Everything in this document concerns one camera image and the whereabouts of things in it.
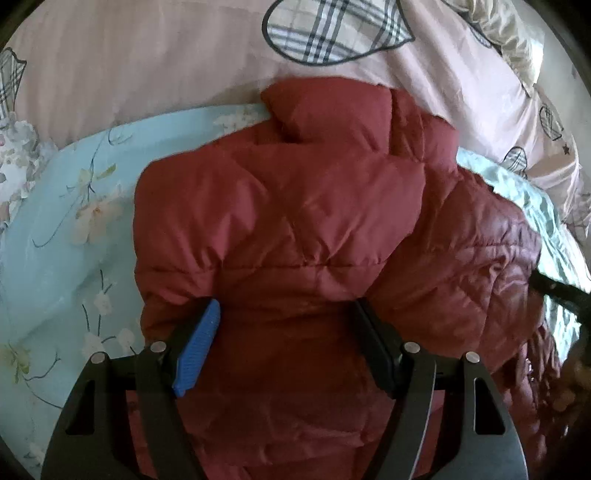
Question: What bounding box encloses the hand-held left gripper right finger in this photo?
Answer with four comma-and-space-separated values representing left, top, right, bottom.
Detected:
355, 299, 529, 480

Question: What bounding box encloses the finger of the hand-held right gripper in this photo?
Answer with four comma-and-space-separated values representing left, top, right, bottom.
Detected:
531, 271, 591, 325

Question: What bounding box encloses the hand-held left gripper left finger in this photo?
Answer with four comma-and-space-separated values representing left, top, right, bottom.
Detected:
41, 298, 221, 480

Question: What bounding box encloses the dark red puffer jacket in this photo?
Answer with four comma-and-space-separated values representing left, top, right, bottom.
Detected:
131, 78, 566, 480

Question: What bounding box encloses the light blue floral bed sheet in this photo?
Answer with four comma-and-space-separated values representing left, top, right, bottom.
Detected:
0, 104, 591, 469

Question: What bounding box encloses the cream ruffled cloth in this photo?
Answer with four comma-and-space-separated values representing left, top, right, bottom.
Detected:
443, 0, 546, 95

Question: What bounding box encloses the floral ruffled pillow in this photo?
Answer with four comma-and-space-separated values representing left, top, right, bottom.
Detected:
0, 117, 57, 228

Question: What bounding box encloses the pink duvet with plaid hearts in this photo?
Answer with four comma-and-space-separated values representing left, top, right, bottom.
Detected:
0, 0, 583, 232

